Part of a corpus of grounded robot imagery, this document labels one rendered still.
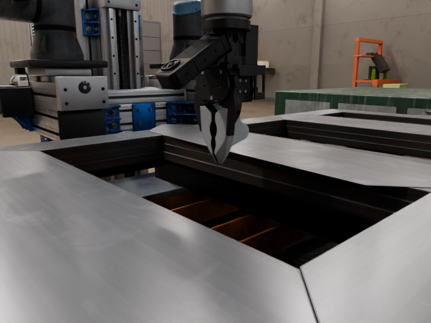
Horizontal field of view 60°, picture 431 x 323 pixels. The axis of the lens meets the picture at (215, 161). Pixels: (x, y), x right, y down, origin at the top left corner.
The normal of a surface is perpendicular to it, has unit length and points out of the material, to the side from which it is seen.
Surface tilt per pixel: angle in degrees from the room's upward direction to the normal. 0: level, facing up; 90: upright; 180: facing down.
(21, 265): 0
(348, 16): 90
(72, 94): 90
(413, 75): 90
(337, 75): 90
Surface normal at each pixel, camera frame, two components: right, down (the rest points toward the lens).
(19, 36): 0.65, 0.18
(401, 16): -0.76, 0.14
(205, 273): 0.00, -0.97
